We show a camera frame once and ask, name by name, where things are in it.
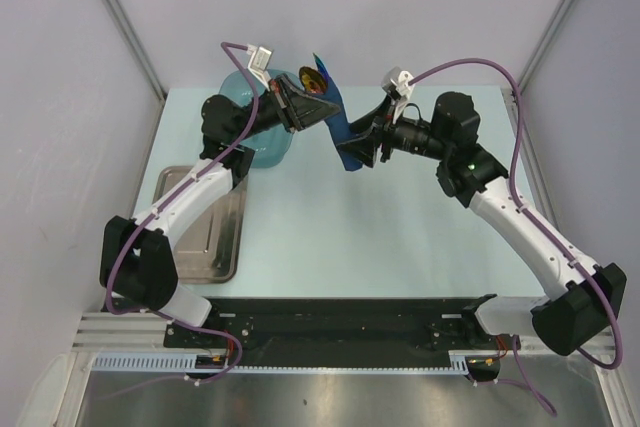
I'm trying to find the left aluminium frame post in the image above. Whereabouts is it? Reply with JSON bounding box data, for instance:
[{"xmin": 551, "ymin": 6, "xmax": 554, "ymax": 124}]
[{"xmin": 101, "ymin": 0, "xmax": 168, "ymax": 104}]

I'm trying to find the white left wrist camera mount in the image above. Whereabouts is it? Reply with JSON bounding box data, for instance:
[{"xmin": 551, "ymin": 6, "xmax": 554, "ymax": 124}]
[{"xmin": 246, "ymin": 44, "xmax": 273, "ymax": 88}]

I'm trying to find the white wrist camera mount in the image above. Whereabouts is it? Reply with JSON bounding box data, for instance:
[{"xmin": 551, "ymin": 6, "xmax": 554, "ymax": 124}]
[
  {"xmin": 246, "ymin": 44, "xmax": 273, "ymax": 88},
  {"xmin": 381, "ymin": 67, "xmax": 414, "ymax": 123}
]

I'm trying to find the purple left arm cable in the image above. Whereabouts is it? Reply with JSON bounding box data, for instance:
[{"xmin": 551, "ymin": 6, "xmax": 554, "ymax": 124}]
[{"xmin": 99, "ymin": 40, "xmax": 261, "ymax": 401}]

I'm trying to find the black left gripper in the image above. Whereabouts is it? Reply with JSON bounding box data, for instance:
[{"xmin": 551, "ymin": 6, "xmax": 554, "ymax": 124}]
[{"xmin": 233, "ymin": 74, "xmax": 340, "ymax": 144}]

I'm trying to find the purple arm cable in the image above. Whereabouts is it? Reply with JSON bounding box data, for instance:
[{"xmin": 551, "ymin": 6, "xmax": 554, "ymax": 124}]
[
  {"xmin": 407, "ymin": 57, "xmax": 626, "ymax": 418},
  {"xmin": 99, "ymin": 40, "xmax": 261, "ymax": 401}
]

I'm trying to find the metal tray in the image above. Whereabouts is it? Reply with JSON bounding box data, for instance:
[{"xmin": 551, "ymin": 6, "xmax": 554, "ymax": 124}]
[{"xmin": 148, "ymin": 162, "xmax": 247, "ymax": 284}]

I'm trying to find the teal plastic tub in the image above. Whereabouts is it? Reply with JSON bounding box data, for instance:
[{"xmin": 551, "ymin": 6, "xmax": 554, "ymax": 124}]
[{"xmin": 200, "ymin": 67, "xmax": 301, "ymax": 169}]

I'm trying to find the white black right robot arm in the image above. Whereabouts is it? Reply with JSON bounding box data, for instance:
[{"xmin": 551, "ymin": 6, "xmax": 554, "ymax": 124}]
[{"xmin": 336, "ymin": 92, "xmax": 627, "ymax": 356}]

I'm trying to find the iridescent spoon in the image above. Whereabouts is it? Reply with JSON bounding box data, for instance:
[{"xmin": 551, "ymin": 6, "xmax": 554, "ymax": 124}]
[{"xmin": 298, "ymin": 66, "xmax": 327, "ymax": 95}]

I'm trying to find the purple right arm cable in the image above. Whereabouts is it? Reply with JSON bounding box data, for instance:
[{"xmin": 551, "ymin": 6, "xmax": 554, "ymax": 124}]
[{"xmin": 407, "ymin": 57, "xmax": 626, "ymax": 418}]

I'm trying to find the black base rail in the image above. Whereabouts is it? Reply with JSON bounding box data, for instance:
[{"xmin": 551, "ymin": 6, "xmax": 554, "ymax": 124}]
[{"xmin": 102, "ymin": 296, "xmax": 501, "ymax": 363}]

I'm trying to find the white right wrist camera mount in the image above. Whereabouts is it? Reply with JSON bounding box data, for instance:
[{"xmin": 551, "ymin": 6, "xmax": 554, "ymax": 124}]
[{"xmin": 381, "ymin": 67, "xmax": 414, "ymax": 123}]

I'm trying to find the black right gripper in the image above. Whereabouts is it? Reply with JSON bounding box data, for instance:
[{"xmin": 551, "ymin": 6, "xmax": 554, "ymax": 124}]
[{"xmin": 335, "ymin": 95, "xmax": 450, "ymax": 169}]

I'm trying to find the aluminium frame post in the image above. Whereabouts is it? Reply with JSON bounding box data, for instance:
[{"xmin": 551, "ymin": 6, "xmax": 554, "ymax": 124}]
[
  {"xmin": 519, "ymin": 0, "xmax": 578, "ymax": 93},
  {"xmin": 101, "ymin": 0, "xmax": 168, "ymax": 104}
]

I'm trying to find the right aluminium frame post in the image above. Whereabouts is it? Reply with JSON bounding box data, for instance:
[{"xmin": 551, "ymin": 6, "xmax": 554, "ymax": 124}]
[{"xmin": 519, "ymin": 0, "xmax": 578, "ymax": 93}]

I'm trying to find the iridescent fork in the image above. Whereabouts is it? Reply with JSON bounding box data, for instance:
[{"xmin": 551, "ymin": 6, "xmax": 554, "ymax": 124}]
[{"xmin": 313, "ymin": 53, "xmax": 330, "ymax": 83}]

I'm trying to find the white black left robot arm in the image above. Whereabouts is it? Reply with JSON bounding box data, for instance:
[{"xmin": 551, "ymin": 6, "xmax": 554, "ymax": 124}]
[{"xmin": 99, "ymin": 74, "xmax": 343, "ymax": 347}]

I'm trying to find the blue paper napkin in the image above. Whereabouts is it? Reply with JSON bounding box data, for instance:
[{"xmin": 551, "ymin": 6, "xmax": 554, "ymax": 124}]
[{"xmin": 318, "ymin": 77, "xmax": 363, "ymax": 172}]

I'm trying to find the white slotted cable duct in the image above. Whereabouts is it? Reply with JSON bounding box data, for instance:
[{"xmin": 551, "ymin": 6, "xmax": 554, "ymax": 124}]
[{"xmin": 93, "ymin": 352, "xmax": 197, "ymax": 372}]

